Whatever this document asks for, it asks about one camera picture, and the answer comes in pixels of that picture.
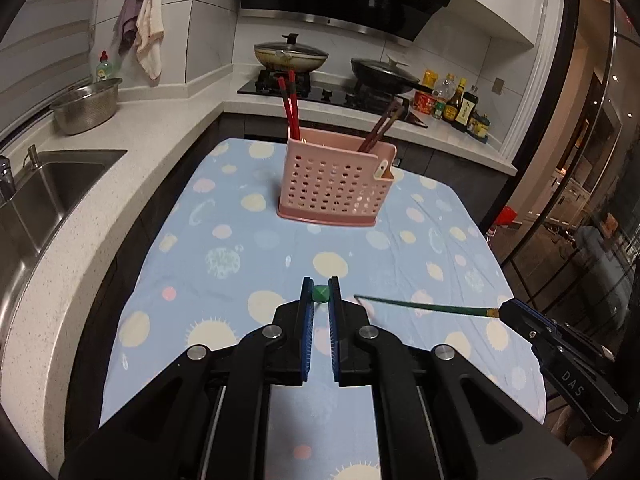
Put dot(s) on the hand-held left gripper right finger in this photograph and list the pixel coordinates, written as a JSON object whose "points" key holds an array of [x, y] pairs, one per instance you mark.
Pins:
{"points": [[334, 332]]}

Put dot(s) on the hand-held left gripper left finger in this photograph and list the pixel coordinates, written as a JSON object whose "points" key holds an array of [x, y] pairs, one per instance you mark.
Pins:
{"points": [[307, 332]]}

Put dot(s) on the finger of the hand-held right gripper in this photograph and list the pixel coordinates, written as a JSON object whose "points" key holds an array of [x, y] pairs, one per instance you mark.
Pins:
{"points": [[532, 315], [517, 327]]}

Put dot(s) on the green chopstick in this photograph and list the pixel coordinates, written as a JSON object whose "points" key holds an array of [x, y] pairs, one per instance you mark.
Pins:
{"points": [[425, 305], [320, 293]]}

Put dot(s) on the pink perforated utensil holder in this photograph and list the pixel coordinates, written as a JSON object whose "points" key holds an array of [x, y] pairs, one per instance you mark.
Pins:
{"points": [[330, 185]]}

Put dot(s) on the dark purple chopstick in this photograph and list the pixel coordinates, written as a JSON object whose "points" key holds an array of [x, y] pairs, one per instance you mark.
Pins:
{"points": [[389, 122], [375, 127], [382, 126], [371, 136]]}

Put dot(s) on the red chopstick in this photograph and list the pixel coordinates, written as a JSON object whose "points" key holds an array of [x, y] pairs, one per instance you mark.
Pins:
{"points": [[295, 115], [287, 110]]}

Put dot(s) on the person's right forearm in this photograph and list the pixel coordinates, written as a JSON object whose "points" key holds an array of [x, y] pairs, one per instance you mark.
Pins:
{"points": [[585, 452]]}

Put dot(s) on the red object on floor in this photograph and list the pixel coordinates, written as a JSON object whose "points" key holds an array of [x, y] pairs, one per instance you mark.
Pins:
{"points": [[504, 216]]}

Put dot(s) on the blue dotted tablecloth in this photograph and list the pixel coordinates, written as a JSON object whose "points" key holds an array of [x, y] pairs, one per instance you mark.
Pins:
{"points": [[225, 240]]}

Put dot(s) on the small dark jar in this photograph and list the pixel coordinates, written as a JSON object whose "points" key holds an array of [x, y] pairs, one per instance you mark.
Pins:
{"points": [[479, 127]]}

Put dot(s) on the dark sauce bottle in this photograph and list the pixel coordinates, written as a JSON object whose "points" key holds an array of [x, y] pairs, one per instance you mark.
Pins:
{"points": [[466, 112]]}

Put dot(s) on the soy sauce bottle yellow label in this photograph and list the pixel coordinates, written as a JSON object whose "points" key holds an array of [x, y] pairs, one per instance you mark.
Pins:
{"points": [[454, 105]]}

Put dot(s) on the red seasoning container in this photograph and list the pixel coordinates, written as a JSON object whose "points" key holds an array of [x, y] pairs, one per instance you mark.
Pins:
{"points": [[425, 102]]}

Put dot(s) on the black gas stove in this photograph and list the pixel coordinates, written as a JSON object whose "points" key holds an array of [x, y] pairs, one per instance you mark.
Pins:
{"points": [[320, 92]]}

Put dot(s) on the clear plastic bottle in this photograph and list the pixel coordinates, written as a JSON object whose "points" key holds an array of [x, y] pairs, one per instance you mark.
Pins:
{"points": [[448, 87]]}

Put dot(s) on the speckled stone countertop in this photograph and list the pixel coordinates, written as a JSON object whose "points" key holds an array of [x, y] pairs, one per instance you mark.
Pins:
{"points": [[75, 240]]}

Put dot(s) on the yellow seasoning packet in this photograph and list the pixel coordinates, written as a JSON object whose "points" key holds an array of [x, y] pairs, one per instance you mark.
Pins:
{"points": [[429, 79]]}

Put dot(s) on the black frying pan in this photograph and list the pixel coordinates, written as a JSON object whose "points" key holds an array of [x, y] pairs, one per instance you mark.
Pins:
{"points": [[382, 75]]}

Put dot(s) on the wok with glass lid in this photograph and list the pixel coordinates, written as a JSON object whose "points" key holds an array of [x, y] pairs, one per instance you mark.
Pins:
{"points": [[290, 55]]}

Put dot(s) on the steel kitchen sink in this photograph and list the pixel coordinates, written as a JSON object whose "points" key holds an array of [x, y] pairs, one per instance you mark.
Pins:
{"points": [[55, 190]]}

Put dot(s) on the steel colander bowl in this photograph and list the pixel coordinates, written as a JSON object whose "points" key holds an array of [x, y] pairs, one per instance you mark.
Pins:
{"points": [[85, 107]]}

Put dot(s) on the steel soap dispenser pump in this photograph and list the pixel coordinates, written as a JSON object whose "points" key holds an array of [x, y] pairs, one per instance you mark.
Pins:
{"points": [[32, 156]]}

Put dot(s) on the green dish soap bottle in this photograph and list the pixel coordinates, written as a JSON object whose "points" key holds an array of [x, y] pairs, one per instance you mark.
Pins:
{"points": [[105, 69]]}

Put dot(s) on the cream hanging towel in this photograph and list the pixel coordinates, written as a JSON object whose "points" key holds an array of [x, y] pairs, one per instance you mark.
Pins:
{"points": [[150, 30]]}

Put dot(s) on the purple hanging cloth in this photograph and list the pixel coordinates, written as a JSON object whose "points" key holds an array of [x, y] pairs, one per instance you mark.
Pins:
{"points": [[127, 20]]}

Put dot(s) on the wall outlet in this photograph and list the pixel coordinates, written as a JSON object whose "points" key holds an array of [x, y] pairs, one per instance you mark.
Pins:
{"points": [[498, 86]]}

